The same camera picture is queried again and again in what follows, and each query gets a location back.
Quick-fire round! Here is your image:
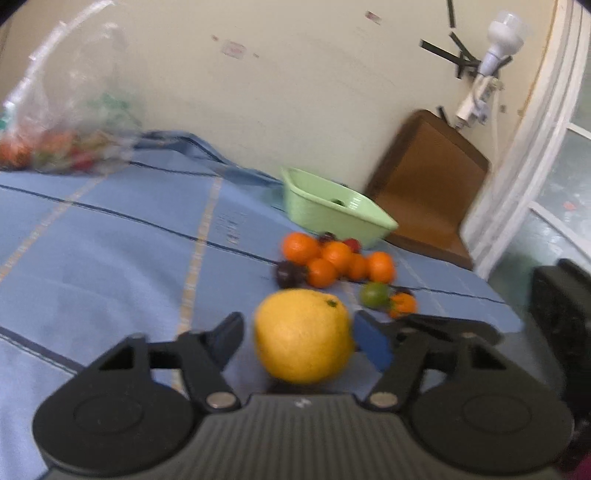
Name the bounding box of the light green plastic basin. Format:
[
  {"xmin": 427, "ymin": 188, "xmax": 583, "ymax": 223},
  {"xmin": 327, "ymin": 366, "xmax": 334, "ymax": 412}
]
[{"xmin": 281, "ymin": 167, "xmax": 399, "ymax": 247}]

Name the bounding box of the pile of small oranges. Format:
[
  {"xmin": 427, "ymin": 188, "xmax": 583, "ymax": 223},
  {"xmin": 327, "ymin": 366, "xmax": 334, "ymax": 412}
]
[{"xmin": 283, "ymin": 232, "xmax": 417, "ymax": 320}]

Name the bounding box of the white window frame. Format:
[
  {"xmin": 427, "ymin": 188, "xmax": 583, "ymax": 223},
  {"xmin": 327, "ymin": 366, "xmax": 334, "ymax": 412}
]
[{"xmin": 462, "ymin": 0, "xmax": 591, "ymax": 282}]

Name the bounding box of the large yellow grapefruit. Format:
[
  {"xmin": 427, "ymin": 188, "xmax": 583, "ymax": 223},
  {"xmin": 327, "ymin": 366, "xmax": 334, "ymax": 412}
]
[{"xmin": 254, "ymin": 288, "xmax": 355, "ymax": 385}]

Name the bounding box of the blue striped bed sheet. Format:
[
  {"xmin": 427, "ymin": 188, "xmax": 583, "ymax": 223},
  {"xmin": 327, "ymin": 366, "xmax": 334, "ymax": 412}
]
[{"xmin": 0, "ymin": 131, "xmax": 525, "ymax": 480}]

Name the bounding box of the green lime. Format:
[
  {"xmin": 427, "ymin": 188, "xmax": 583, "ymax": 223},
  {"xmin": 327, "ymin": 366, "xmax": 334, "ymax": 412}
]
[{"xmin": 360, "ymin": 282, "xmax": 391, "ymax": 309}]

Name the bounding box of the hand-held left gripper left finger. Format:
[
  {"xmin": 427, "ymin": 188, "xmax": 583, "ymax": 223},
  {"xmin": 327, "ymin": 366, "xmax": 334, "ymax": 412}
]
[{"xmin": 95, "ymin": 312, "xmax": 244, "ymax": 413}]

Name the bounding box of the clear plastic bag of produce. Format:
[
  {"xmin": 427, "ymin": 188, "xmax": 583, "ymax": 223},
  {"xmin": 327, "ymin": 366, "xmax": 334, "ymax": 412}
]
[{"xmin": 0, "ymin": 0, "xmax": 145, "ymax": 176}]

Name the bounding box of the white light bulb with socket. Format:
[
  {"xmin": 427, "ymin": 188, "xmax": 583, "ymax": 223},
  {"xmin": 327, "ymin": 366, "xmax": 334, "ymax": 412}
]
[{"xmin": 478, "ymin": 13, "xmax": 529, "ymax": 77}]

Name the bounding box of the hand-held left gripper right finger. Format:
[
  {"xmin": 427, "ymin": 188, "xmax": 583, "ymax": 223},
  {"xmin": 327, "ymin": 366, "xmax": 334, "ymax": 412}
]
[{"xmin": 353, "ymin": 310, "xmax": 504, "ymax": 411}]

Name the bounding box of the brown woven mat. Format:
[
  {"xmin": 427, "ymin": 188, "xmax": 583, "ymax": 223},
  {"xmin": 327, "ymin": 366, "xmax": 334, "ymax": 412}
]
[{"xmin": 365, "ymin": 109, "xmax": 490, "ymax": 271}]

